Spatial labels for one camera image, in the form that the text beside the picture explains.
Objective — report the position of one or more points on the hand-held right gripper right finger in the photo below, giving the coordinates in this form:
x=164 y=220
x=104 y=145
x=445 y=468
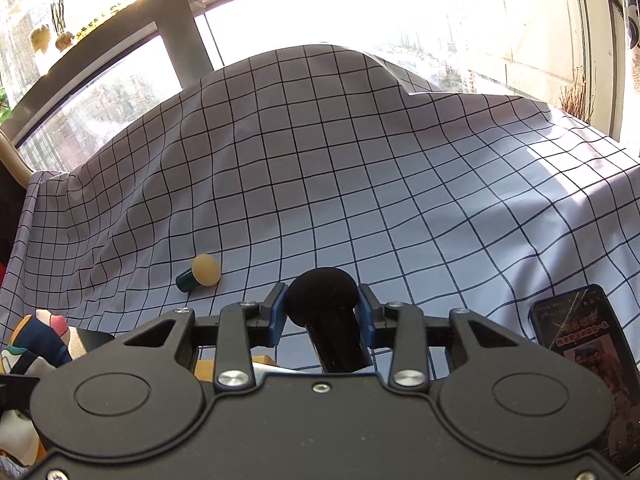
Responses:
x=366 y=320

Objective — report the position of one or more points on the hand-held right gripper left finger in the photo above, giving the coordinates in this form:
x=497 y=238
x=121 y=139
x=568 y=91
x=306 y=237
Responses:
x=274 y=320

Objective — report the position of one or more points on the black sponge makeup applicator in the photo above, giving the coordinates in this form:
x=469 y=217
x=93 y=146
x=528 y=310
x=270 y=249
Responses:
x=320 y=295

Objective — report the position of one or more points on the gold cardboard box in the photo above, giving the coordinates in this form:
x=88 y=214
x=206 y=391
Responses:
x=205 y=367

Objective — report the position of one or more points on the checked light blue tablecloth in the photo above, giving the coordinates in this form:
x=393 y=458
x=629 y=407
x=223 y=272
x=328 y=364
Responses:
x=300 y=160

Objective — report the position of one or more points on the black smartphone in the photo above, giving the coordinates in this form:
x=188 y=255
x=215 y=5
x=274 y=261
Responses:
x=580 y=340

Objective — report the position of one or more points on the colourful printed scarf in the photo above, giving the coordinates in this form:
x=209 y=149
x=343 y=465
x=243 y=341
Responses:
x=35 y=345

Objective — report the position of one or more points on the dry brown twigs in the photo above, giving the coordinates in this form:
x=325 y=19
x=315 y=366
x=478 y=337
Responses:
x=577 y=102

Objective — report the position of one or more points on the potted green plant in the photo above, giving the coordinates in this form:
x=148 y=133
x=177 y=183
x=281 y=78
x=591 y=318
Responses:
x=64 y=37

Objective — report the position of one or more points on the blue white patterned curtain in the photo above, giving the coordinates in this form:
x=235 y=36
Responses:
x=631 y=10

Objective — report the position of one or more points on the grey window frame post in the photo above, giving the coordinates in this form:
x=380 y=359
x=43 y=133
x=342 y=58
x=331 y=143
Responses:
x=182 y=25

